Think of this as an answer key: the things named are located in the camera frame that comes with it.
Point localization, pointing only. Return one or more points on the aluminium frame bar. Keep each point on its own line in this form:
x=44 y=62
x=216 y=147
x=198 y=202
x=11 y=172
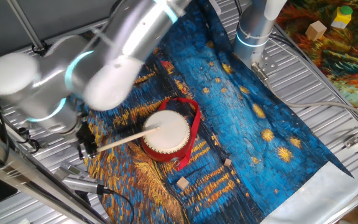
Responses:
x=11 y=165

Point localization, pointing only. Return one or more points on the wooden drumstick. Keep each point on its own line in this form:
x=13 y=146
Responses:
x=129 y=139

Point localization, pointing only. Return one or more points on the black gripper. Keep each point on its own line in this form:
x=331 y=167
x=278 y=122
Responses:
x=85 y=135

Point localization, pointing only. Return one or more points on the thin metal rod with clamp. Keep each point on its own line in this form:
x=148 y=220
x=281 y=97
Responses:
x=23 y=25

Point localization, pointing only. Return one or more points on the orange green painted cloth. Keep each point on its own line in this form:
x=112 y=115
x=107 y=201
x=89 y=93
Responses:
x=337 y=59

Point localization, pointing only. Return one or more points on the tiny wooden cube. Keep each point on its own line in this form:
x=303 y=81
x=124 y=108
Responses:
x=227 y=162

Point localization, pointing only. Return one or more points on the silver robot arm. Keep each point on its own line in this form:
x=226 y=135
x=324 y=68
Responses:
x=104 y=62

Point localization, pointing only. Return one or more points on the red drum white skin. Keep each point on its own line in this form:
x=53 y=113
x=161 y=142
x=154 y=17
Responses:
x=172 y=137

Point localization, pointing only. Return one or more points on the silver digital scale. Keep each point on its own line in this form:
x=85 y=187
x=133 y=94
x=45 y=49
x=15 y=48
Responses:
x=70 y=169

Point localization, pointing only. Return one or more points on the blue yellow painted cloth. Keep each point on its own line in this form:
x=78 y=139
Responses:
x=244 y=130

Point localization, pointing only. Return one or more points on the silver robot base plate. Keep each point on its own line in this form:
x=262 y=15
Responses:
x=267 y=62

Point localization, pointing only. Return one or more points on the larger small wooden cube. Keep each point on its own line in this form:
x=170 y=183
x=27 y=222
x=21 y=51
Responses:
x=182 y=183

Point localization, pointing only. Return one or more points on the big wooden cube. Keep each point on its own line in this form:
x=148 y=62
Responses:
x=315 y=30

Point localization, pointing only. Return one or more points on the yellow block green cap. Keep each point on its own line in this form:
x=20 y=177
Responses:
x=340 y=19

